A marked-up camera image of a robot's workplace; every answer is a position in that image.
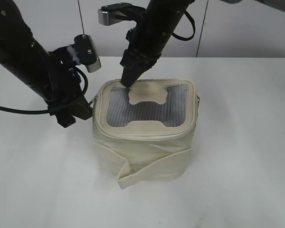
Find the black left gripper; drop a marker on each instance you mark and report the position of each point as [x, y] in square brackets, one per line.
[68, 86]

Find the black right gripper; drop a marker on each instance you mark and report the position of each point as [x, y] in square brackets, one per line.
[146, 43]

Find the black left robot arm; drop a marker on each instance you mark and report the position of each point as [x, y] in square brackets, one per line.
[23, 56]

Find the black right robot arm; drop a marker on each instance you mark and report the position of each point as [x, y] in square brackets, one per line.
[169, 10]

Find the cream bag with mesh lid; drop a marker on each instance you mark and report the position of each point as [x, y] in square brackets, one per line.
[145, 132]

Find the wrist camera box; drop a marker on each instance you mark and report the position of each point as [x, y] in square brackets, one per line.
[118, 12]
[83, 52]

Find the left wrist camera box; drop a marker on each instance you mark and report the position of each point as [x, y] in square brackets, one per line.
[83, 52]

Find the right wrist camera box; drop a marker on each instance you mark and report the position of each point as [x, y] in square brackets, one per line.
[118, 12]

